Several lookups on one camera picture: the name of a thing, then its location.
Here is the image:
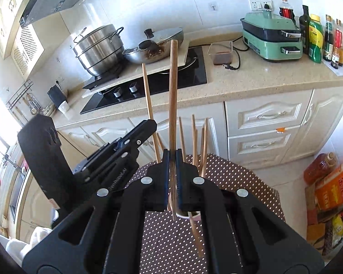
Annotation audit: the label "red label sauce bottle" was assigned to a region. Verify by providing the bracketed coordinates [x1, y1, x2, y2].
[333, 18, 343, 67]

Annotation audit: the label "cooking oil bottle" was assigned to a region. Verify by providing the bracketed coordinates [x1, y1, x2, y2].
[304, 153, 338, 185]

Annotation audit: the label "metal wall utensil rack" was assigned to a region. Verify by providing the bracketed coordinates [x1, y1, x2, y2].
[6, 80, 46, 117]

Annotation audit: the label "white wall socket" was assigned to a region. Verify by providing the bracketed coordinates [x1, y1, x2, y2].
[249, 0, 273, 11]

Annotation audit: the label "dark olive oil bottle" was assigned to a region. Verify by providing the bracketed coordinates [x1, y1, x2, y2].
[300, 5, 311, 55]

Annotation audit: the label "green yellow plastic bottle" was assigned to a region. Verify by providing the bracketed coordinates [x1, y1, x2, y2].
[308, 14, 323, 64]

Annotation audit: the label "clear plastic container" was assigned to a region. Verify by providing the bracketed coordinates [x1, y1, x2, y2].
[208, 40, 234, 66]

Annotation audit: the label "narrow cream lattice door cabinet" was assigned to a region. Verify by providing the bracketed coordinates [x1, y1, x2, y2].
[10, 24, 45, 76]

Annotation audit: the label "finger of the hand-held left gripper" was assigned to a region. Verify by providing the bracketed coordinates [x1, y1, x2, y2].
[83, 119, 158, 183]
[73, 137, 126, 177]

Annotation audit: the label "green electric grill pot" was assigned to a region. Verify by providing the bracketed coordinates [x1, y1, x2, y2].
[240, 9, 303, 63]

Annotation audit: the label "white cloth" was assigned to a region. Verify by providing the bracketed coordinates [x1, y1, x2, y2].
[6, 208, 56, 263]

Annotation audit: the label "black glass gas hob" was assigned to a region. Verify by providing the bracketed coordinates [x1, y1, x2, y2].
[80, 46, 208, 115]

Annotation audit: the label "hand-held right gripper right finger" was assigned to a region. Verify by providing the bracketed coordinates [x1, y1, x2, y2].
[176, 148, 325, 274]

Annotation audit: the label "black induction cooker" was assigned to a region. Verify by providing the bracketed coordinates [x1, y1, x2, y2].
[82, 68, 123, 90]

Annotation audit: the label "brown polka dot tablecloth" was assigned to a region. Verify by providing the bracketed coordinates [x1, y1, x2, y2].
[123, 154, 286, 274]

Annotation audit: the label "black pitcher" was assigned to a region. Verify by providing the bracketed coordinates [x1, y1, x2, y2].
[47, 80, 67, 105]

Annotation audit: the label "stainless steel steamer pot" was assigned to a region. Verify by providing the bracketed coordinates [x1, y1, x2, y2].
[73, 24, 125, 77]

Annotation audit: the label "beige stone slab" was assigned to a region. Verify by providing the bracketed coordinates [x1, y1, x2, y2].
[81, 40, 190, 98]

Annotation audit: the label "black power cord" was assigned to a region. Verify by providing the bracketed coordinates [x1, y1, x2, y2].
[223, 34, 249, 70]

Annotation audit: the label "grey range hood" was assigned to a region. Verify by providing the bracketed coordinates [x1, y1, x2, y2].
[20, 0, 109, 28]

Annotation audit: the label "single wooden chopstick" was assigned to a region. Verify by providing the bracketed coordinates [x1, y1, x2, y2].
[169, 40, 178, 220]

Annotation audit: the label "red label drink bottle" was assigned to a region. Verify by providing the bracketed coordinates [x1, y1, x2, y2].
[279, 0, 296, 23]

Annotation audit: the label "cream upper cabinets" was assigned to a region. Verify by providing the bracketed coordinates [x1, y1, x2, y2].
[0, 0, 36, 59]

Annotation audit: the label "pink cup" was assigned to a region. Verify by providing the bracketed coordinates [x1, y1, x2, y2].
[167, 188, 202, 221]

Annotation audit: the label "metal wok with lid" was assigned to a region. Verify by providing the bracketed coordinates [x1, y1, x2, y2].
[122, 28, 185, 65]

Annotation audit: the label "cardboard box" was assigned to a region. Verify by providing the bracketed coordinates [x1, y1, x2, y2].
[304, 183, 343, 254]

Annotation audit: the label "dark soy sauce bottle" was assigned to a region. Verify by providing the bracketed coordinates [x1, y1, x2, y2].
[323, 14, 334, 62]

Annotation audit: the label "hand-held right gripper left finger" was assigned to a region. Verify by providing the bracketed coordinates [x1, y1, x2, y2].
[22, 148, 170, 274]

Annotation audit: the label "orange rice bag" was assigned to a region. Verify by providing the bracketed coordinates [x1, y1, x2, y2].
[314, 154, 343, 212]

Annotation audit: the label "pile of wooden chopsticks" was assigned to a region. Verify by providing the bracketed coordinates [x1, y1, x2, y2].
[142, 63, 209, 259]

